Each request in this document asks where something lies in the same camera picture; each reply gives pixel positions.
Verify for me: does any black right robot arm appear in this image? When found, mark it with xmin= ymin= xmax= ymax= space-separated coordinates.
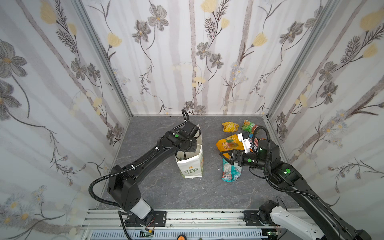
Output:
xmin=220 ymin=126 xmax=371 ymax=240

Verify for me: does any large yellow snack bag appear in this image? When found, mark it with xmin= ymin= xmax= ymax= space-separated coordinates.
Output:
xmin=216 ymin=135 xmax=244 ymax=152

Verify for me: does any teal snack packet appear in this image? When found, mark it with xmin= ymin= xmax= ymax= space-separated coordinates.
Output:
xmin=222 ymin=159 xmax=242 ymax=183

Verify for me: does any aluminium corner post left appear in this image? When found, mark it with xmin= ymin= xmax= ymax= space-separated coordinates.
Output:
xmin=71 ymin=0 xmax=134 ymax=119

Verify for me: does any aluminium corner post right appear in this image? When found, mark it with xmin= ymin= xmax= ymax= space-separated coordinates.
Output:
xmin=266 ymin=0 xmax=341 ymax=120

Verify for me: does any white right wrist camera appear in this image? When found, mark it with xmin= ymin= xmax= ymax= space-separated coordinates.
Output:
xmin=237 ymin=132 xmax=253 ymax=153

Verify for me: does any small yellow snack packet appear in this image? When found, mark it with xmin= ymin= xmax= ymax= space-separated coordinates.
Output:
xmin=222 ymin=122 xmax=239 ymax=133

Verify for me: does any aluminium corner post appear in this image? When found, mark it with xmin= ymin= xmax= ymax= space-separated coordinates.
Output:
xmin=71 ymin=0 xmax=134 ymax=119
xmin=266 ymin=0 xmax=341 ymax=120

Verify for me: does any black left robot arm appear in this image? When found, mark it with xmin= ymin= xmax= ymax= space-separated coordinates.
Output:
xmin=89 ymin=109 xmax=201 ymax=225

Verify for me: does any green snack packet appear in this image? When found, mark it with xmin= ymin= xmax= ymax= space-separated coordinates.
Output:
xmin=242 ymin=120 xmax=258 ymax=134

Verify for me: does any orange red snack packet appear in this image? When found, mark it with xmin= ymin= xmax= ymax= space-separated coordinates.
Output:
xmin=252 ymin=138 xmax=268 ymax=153

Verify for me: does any white floral paper bag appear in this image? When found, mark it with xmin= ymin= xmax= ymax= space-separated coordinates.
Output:
xmin=175 ymin=132 xmax=204 ymax=179

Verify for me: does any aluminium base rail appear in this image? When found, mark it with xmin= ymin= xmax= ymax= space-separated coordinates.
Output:
xmin=78 ymin=207 xmax=324 ymax=240

